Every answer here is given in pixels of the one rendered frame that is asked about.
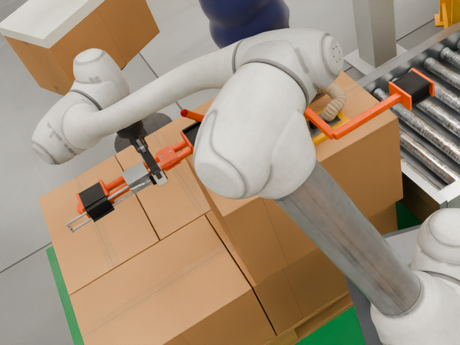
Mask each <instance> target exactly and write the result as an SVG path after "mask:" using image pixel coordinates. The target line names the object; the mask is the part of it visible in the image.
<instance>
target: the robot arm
mask: <svg viewBox="0 0 460 345"><path fill-rule="evenodd" d="M343 63H344V56H343V52H342V48H341V45H340V43H339V42H338V40H337V39H336V38H334V37H333V36H330V34H329V33H326V32H324V31H320V30H317V29H311V28H305V27H292V28H285V29H277V30H272V31H266V32H263V33H260V34H257V35H255V36H251V37H249V38H245V39H242V40H240V41H237V42H235V43H233V44H231V45H229V46H228V47H225V48H222V49H219V50H217V51H215V52H212V53H209V54H207V55H204V56H201V57H198V58H196V59H194V60H192V61H189V62H187V63H185V64H183V65H181V66H179V67H177V68H175V69H173V70H171V71H170V72H168V73H166V74H165V75H162V76H161V77H159V78H157V79H156V80H154V81H152V82H151V83H149V84H147V85H146V86H144V87H142V88H141V89H139V90H137V91H135V92H134V93H132V94H131V93H130V91H129V85H128V83H127V80H126V79H125V76H124V75H123V73H122V71H121V70H120V68H119V67H118V65H117V64H116V63H115V61H114V60H113V59H112V58H111V57H110V55H109V54H108V53H106V52H105V51H103V50H100V49H88V50H85V51H83V52H81V53H80V54H78V55H77V56H76V57H75V59H74V60H73V74H74V76H75V81H74V83H73V86H72V88H71V90H70V91H69V92H68V93H67V94H66V95H65V96H64V97H63V98H61V99H60V100H59V101H58V102H57V103H56V104H55V105H54V106H53V107H52V108H51V109H50V110H49V111H48V112H47V113H46V114H45V115H44V117H43V118H42V120H41V121H40V122H39V123H38V125H37V127H36V129H35V131H34V133H33V136H32V139H31V143H32V149H33V150H34V152H35V153H36V154H37V155H38V156H39V157H40V158H41V159H43V160H44V161H45V162H46V163H48V164H51V165H54V164H56V165H60V164H63V163H65V162H67V161H69V160H71V159H73V158H74V156H76V155H79V154H80V153H82V152H83V151H85V150H86V149H89V148H92V147H94V146H95V145H96V144H97V143H98V142H99V141H100V139H101V138H102V137H105V136H108V135H111V134H113V133H117V134H118V136H119V137H120V138H124V139H127V138H128V139H129V141H130V143H131V144H132V145H133V146H134V148H135V149H136V151H137V152H138V153H139V154H140V156H141V158H142V159H143V161H144V162H146V164H147V166H148V167H149V169H150V172H149V174H152V176H153V178H154V179H155V181H156V182H157V184H158V186H159V187H160V186H162V185H164V184H165V183H167V182H168V180H167V178H166V177H165V175H164V173H163V172H162V169H161V168H160V167H159V166H158V165H157V163H156V161H155V159H154V158H153V156H152V154H151V152H150V150H149V149H148V147H149V146H148V144H147V143H146V141H145V139H144V136H143V135H142V133H141V131H142V128H143V121H142V119H143V118H146V117H147V116H149V115H151V114H153V113H155V112H157V111H159V110H161V109H163V108H165V107H167V106H169V105H171V104H173V103H174V102H176V101H178V100H180V99H182V98H184V97H187V96H189V95H191V94H194V93H195V92H198V91H201V90H205V89H210V88H222V89H221V90H220V92H219V93H218V95H217V96H216V98H215V99H214V101H213V103H212V104H211V106H210V108H209V109H208V111H207V113H206V115H205V117H204V118H203V121H202V123H201V125H200V127H199V130H198V133H197V136H196V140H195V144H194V152H193V158H192V160H193V164H194V169H195V172H196V174H197V176H198V178H199V179H200V180H201V181H202V182H203V184H204V185H205V186H207V187H208V188H209V189H210V190H211V191H213V192H215V193H216V194H218V195H220V196H223V197H226V198H230V199H247V198H249V197H252V196H255V195H256V196H258V197H262V198H265V199H273V201H274V202H275V203H276V204H277V205H278V206H279V207H280V208H281V209H282V210H283V211H284V212H285V213H286V214H287V215H288V216H289V217H290V218H291V219H292V220H293V221H294V222H295V223H296V225H297V226H298V227H299V228H300V229H301V230H302V231H303V232H304V233H305V234H306V235H307V236H308V237H309V238H310V239H311V241H312V242H313V243H314V244H315V245H316V246H317V247H318V248H319V249H320V250H321V251H322V252H323V253H324V254H325V255H326V256H327V257H328V258H329V259H330V260H331V261H332V262H333V263H334V264H335V265H336V266H337V267H338V268H339V269H340V270H341V271H342V272H343V273H344V275H345V276H346V277H347V278H348V279H349V280H350V281H351V282H352V283H353V284H354V285H355V286H356V287H357V288H358V290H359V291H360V292H361V293H362V294H363V295H364V296H365V297H366V298H367V299H368V300H369V301H370V302H371V306H370V315H371V319H372V321H373V323H374V325H375V327H376V330H377V333H378V335H379V339H380V341H381V343H382V344H383V345H460V209H459V208H444V209H440V210H437V211H436V212H434V213H433V214H431V215H430V216H429V217H428V218H427V219H426V220H425V221H424V222H423V223H422V225H421V227H420V228H419V230H418V236H417V244H416V246H415V250H414V253H413V259H412V262H411V263H410V264H408V265H406V263H405V262H404V261H403V260H402V259H401V258H400V257H399V256H398V254H397V253H396V252H395V251H394V249H393V248H392V247H391V246H390V245H389V244H388V243H387V241H386V240H385V239H384V238H383V236H382V235H381V234H380V233H379V232H378V231H377V230H376V229H375V227H374V226H373V225H372V224H371V222H370V221H369V220H368V219H367V218H366V217H365V216H364V214H363V213H362V212H361V211H360V210H359V208H358V207H357V206H356V205H355V204H354V203H353V202H352V200H351V199H350V198H349V197H348V195H347V194H346V193H345V192H344V191H343V189H341V187H340V186H339V185H338V184H337V183H336V181H335V180H334V179H333V178H332V176H331V175H330V174H329V173H328V172H327V171H326V170H325V169H324V167H323V166H322V165H321V164H320V162H319V161H318V160H317V159H316V149H315V146H314V143H313V142H312V139H311V136H310V133H309V130H308V127H307V123H306V120H305V117H304V116H303V114H304V112H305V110H306V109H307V107H308V105H309V104H310V103H311V101H312V100H313V98H314V97H315V96H316V94H317V90H319V89H325V88H327V87H328V86H329V85H331V84H332V83H333V82H334V81H335V80H336V79H337V78H338V77H339V75H340V71H341V70H342V67H343Z"/></svg>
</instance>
